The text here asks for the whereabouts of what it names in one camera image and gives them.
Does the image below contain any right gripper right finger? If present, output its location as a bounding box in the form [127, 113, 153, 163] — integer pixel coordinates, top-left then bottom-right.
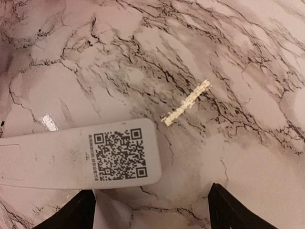
[208, 183, 275, 229]

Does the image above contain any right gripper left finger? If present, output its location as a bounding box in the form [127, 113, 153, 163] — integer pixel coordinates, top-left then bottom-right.
[35, 190, 96, 229]

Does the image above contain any white remote control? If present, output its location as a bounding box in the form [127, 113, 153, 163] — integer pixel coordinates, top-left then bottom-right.
[0, 118, 162, 189]

